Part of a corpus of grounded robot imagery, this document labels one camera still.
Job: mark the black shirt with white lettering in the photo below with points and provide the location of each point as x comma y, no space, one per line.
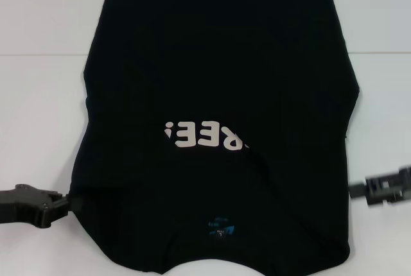
218,64

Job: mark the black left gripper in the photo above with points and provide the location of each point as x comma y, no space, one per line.
22,205

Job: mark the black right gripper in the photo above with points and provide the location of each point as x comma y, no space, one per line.
388,187

